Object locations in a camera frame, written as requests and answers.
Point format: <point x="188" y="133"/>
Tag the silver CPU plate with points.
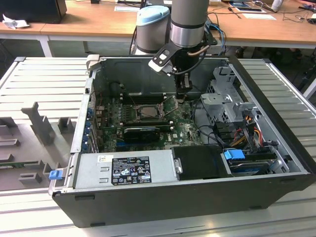
<point x="150" y="111"/>

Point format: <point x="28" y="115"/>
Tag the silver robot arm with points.
<point x="187" y="22"/>

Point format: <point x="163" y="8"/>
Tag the black RAM slot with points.
<point x="145" y="95"/>
<point x="145" y="124"/>
<point x="145" y="100"/>
<point x="145" y="120"/>

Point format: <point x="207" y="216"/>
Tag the CPU socket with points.
<point x="137" y="113"/>

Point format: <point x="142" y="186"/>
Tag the blue expansion slot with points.
<point x="121" y="145"/>

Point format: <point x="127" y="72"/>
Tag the grey metal drive cage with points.
<point x="222" y="101"/>

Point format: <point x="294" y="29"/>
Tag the green motherboard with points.
<point x="182" y="128"/>

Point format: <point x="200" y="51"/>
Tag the grey paper sheet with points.
<point x="124" y="8"/>

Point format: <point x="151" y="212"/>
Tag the black graphics card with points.
<point x="140" y="134"/>

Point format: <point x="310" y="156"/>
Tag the dark tablet on desk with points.
<point x="248" y="9"/>

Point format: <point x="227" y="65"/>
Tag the white paper sheet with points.
<point x="259" y="16"/>

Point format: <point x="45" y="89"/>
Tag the long wooden desk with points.
<point x="98" y="22"/>

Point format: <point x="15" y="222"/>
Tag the black plastic air shroud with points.
<point x="200" y="161"/>

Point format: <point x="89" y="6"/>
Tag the hard disk in blue carrier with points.
<point x="233" y="155"/>

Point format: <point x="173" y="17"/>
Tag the black open PC case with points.
<point x="160" y="205"/>

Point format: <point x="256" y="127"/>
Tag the silver power supply unit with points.
<point x="89" y="172"/>

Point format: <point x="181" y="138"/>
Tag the black box on desk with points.
<point x="32" y="10"/>

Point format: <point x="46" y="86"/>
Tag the blue case latch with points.
<point x="55" y="175"/>

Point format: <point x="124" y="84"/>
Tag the crumpled white paper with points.
<point x="14" y="23"/>

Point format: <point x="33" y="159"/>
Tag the grey parts rack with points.
<point x="27" y="145"/>

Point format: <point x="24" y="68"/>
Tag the green RAM stick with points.
<point x="19" y="165"/>

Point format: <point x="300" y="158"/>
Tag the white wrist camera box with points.
<point x="161" y="60"/>

